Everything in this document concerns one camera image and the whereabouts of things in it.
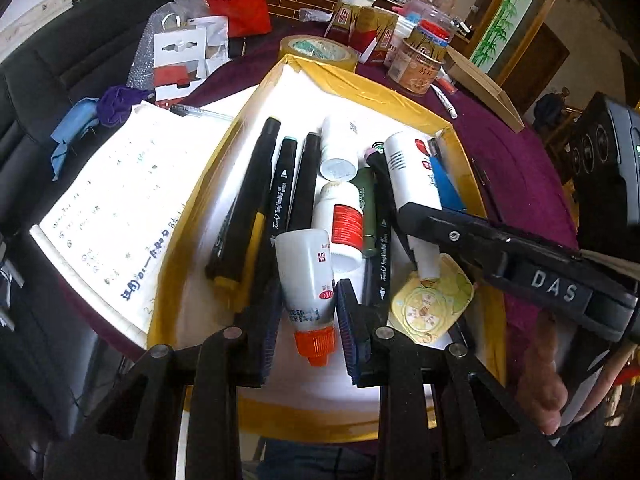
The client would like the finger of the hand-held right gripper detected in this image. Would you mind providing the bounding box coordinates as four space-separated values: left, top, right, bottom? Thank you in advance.
397 201 517 282

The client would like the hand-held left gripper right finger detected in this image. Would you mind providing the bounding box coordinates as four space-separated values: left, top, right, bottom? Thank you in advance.
336 279 573 480

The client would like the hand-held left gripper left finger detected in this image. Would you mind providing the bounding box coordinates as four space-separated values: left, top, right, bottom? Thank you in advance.
42 280 283 480

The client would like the blue box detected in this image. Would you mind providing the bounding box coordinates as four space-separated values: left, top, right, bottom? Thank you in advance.
427 152 468 213

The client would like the white bottle orange cap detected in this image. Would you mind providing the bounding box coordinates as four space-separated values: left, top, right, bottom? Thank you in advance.
275 227 337 367

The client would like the yellow cartoon case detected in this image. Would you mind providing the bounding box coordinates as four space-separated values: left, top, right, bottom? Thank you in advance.
389 252 475 347

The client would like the olive green marker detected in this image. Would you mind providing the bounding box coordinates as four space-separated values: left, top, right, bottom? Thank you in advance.
354 166 378 258

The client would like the yellow and black marker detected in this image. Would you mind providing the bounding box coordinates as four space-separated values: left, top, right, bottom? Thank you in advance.
205 116 282 291

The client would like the yellow-edged white tray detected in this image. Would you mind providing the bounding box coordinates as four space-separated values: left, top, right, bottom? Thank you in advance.
147 54 508 443

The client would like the person's right hand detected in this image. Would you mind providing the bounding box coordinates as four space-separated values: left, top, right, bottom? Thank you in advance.
515 305 571 436

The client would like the white bottle red label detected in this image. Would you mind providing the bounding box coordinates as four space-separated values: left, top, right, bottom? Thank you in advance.
311 180 366 275

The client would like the white tube black cap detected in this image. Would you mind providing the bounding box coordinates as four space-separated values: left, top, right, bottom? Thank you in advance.
430 82 458 121

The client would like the plain white bottle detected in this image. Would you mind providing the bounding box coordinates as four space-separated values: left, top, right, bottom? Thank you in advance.
320 114 361 181

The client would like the cardboard tray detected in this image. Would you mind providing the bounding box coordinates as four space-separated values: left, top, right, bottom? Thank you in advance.
444 47 526 133

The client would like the clear jar brown label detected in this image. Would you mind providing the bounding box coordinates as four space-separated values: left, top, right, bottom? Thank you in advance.
386 37 447 97

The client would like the brown wooden door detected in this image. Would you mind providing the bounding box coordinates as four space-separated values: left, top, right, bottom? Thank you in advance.
500 22 571 116

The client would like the white notebook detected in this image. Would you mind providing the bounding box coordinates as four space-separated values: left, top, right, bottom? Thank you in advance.
29 100 236 336

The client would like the small jar red lid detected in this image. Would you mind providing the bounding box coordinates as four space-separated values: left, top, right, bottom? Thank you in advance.
400 0 458 46

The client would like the bamboo painted pillar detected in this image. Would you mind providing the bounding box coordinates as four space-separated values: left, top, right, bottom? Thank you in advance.
470 0 543 68

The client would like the gold and red box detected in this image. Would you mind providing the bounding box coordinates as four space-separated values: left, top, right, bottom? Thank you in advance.
325 2 401 65

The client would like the clear gel pen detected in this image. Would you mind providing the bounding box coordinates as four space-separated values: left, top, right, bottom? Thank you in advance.
169 104 236 123

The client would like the yellow tape roll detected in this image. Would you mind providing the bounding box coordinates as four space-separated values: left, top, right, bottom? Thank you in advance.
278 34 361 73

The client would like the purple cloth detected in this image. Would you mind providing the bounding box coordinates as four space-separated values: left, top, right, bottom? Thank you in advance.
96 85 151 128

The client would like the blue cloth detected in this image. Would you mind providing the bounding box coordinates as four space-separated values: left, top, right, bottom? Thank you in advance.
49 97 108 181

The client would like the white card package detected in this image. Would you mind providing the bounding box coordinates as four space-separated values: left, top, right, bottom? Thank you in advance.
152 27 208 108
187 15 231 78

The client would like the bubble wrap bag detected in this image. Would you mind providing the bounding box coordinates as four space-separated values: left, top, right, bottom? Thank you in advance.
125 0 211 91

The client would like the red bag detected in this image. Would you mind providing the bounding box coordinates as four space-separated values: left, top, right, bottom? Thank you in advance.
201 0 273 39

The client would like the black leather sofa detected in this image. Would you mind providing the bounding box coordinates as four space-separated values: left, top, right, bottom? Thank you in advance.
0 0 201 480

